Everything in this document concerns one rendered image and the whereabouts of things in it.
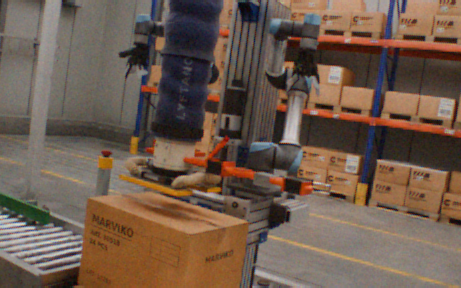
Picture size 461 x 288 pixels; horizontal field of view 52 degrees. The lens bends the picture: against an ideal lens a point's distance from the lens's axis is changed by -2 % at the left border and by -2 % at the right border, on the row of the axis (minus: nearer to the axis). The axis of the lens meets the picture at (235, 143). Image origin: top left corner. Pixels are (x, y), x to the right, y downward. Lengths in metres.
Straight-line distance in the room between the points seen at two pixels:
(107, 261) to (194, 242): 0.47
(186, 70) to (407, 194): 7.24
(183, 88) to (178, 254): 0.65
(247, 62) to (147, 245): 1.21
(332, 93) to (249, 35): 6.67
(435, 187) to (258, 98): 6.47
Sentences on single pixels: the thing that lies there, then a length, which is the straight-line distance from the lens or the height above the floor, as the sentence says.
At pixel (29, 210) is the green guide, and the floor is 0.61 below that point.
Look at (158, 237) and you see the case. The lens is 1.91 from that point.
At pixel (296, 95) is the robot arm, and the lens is 2.51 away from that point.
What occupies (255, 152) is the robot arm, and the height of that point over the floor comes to 1.22.
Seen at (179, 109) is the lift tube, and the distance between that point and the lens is 1.97.
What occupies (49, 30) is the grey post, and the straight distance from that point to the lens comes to 5.53.
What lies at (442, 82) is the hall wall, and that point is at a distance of 10.22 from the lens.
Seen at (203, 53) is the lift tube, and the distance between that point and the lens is 1.99.
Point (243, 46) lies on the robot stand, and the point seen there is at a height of 1.76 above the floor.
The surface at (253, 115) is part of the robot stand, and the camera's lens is 2.63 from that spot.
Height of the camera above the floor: 1.43
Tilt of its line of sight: 4 degrees down
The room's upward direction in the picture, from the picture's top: 8 degrees clockwise
